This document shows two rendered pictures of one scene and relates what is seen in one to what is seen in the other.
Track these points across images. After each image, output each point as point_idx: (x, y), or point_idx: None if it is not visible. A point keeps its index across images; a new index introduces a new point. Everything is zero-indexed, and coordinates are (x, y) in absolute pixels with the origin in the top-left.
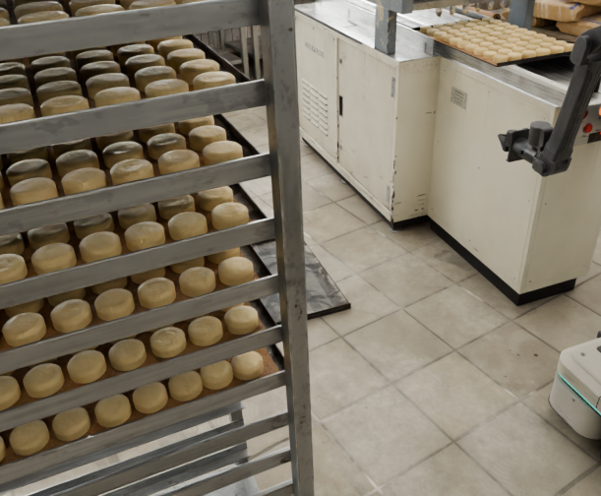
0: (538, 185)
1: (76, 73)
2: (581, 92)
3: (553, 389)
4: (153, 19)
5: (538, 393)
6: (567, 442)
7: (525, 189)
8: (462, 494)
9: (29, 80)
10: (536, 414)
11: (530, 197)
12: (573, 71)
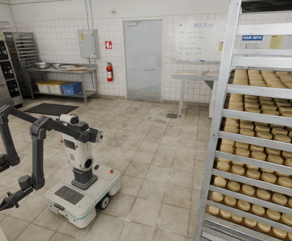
0: None
1: (267, 125)
2: (43, 147)
3: (83, 223)
4: None
5: (76, 236)
6: (96, 221)
7: None
8: (131, 237)
9: (285, 128)
10: (88, 233)
11: None
12: (36, 144)
